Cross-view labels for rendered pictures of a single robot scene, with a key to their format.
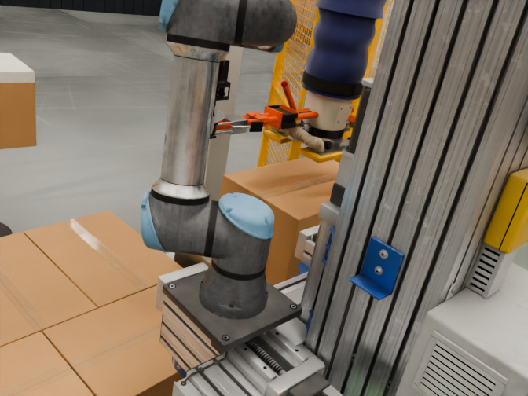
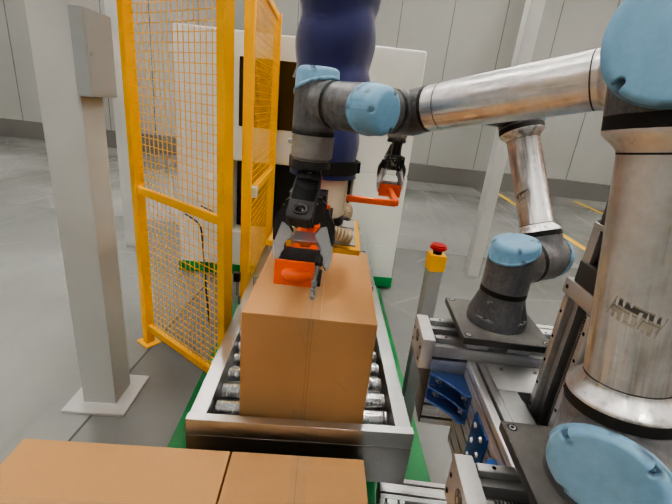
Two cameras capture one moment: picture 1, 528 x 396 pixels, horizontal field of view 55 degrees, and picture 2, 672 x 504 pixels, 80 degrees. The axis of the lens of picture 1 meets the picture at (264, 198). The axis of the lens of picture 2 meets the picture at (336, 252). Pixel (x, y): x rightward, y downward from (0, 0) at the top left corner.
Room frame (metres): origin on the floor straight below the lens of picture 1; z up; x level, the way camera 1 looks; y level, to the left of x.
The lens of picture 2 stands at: (0.85, 0.66, 1.54)
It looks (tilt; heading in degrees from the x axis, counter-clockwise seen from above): 20 degrees down; 318
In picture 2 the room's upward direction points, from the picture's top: 6 degrees clockwise
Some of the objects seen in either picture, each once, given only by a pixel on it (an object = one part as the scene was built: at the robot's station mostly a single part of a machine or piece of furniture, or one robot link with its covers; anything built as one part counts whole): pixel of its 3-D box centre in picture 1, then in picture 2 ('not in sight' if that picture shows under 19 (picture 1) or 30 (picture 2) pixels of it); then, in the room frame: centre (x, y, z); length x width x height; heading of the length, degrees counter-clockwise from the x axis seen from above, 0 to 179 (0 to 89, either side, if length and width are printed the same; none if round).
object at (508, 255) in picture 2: not in sight; (512, 262); (1.26, -0.32, 1.20); 0.13 x 0.12 x 0.14; 81
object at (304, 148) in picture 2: not in sight; (310, 148); (1.44, 0.22, 1.46); 0.08 x 0.08 x 0.05
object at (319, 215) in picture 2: (211, 78); (308, 191); (1.45, 0.21, 1.38); 0.09 x 0.08 x 0.12; 137
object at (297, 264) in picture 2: not in sight; (296, 265); (1.44, 0.23, 1.24); 0.08 x 0.07 x 0.05; 138
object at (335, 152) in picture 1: (339, 145); (344, 230); (1.82, -0.24, 1.13); 0.34 x 0.10 x 0.05; 138
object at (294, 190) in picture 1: (301, 225); (311, 324); (1.87, -0.18, 0.75); 0.60 x 0.40 x 0.40; 139
